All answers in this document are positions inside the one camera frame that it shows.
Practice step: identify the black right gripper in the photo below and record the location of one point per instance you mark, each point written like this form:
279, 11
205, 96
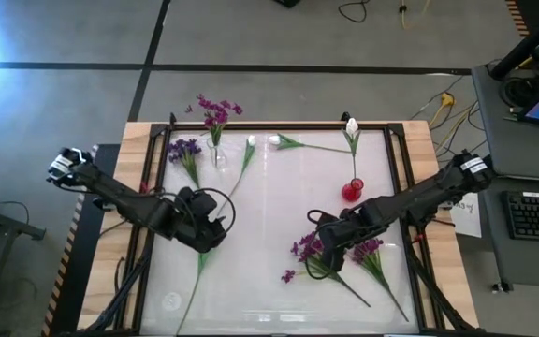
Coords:
344, 227

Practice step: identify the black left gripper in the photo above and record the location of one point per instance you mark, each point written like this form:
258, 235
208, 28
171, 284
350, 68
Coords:
206, 236

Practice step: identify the magenta artificial flower bunch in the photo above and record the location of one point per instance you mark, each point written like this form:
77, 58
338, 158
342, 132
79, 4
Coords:
308, 247
368, 247
216, 116

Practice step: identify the violet artificial flower bunch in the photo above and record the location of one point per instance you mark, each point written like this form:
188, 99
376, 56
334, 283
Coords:
183, 149

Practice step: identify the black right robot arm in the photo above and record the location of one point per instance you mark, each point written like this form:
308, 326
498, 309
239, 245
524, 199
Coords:
419, 192

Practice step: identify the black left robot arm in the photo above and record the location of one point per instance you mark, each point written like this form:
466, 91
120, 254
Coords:
120, 196

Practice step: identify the red glass vase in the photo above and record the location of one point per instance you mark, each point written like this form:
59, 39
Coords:
350, 193

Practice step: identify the clear glass vase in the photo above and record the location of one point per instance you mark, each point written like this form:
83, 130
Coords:
217, 156

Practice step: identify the small clear round disc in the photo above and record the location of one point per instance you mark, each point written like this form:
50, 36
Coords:
171, 302

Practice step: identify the small red connector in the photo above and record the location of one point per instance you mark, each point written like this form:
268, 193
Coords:
418, 238
144, 187

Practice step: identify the black platform with striped edge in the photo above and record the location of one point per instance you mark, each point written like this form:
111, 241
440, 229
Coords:
77, 262

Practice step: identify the white paper note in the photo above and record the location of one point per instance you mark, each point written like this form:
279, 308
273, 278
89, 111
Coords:
466, 220

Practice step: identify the small black desk foot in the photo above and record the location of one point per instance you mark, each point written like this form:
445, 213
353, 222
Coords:
503, 286

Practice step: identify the grey side desk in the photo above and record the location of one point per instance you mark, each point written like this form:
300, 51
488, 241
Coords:
508, 154

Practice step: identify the black computer keyboard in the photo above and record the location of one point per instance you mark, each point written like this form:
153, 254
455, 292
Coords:
536, 217

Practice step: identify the black floor object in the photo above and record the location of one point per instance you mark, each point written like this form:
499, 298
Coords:
287, 3

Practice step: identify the black pole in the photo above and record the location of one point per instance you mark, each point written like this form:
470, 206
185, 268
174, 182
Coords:
527, 47

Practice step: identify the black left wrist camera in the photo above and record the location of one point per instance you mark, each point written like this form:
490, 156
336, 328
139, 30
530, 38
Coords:
199, 201

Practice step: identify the black diagonal frame brace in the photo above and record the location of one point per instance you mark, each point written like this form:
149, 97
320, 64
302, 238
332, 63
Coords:
124, 290
433, 290

